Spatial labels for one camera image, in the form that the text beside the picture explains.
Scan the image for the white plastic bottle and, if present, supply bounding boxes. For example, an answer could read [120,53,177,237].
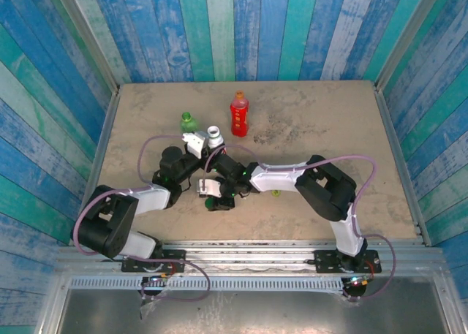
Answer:
[205,126,230,156]

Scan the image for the green tea plastic bottle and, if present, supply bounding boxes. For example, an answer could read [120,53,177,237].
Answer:
[178,111,199,134]

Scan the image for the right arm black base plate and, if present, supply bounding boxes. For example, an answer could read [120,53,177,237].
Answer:
[314,249,382,275]

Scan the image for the red label plastic bottle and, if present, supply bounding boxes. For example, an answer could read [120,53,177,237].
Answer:
[229,90,251,138]

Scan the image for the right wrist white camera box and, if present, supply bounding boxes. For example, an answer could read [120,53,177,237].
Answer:
[197,178,222,198]

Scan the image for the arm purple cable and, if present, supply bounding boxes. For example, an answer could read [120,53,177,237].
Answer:
[203,143,378,240]
[72,134,191,257]

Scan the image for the aluminium corner post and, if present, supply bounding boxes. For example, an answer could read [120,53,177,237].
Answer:
[373,0,455,92]
[50,0,121,96]

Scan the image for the aluminium mounting rail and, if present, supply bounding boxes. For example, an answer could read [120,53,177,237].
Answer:
[54,240,448,277]

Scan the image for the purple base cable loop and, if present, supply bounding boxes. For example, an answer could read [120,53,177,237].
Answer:
[343,233,399,303]
[140,252,213,303]

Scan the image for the slotted grey cable duct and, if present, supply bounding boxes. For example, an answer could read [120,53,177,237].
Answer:
[69,277,345,292]

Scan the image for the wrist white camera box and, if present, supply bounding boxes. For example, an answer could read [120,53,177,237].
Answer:
[181,130,210,159]
[197,178,222,198]

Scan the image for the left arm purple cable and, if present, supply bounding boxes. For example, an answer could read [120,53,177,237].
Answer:
[72,134,191,257]

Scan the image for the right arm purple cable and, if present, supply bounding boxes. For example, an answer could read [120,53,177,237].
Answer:
[203,143,378,240]

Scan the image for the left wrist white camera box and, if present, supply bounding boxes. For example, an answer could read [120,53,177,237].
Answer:
[181,130,210,159]

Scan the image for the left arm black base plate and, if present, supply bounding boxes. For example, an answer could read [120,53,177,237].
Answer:
[120,249,186,273]

